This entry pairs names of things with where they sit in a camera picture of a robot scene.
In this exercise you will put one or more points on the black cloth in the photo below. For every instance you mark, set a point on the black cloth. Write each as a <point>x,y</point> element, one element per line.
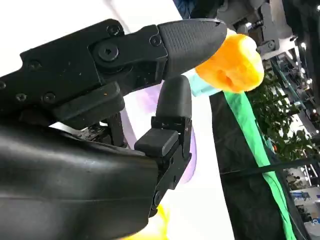
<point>240,180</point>

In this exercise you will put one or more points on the pale green mug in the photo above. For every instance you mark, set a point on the pale green mug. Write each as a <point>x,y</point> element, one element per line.
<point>202,86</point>

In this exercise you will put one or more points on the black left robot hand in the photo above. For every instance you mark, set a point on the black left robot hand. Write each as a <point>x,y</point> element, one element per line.
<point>265,27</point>

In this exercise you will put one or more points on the orange toy bread roll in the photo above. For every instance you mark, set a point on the orange toy bread roll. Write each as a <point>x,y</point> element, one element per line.
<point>235,65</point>

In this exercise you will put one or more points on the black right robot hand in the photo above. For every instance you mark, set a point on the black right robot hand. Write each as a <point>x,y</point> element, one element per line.
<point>62,162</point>

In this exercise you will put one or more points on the green leafy plant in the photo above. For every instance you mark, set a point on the green leafy plant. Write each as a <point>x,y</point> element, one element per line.
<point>282,120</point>

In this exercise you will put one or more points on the yellow toy bread roll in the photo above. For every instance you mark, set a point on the yellow toy bread roll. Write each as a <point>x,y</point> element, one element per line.
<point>163,222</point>

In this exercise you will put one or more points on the lilac plate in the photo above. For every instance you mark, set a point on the lilac plate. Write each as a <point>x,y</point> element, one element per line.
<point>190,160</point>

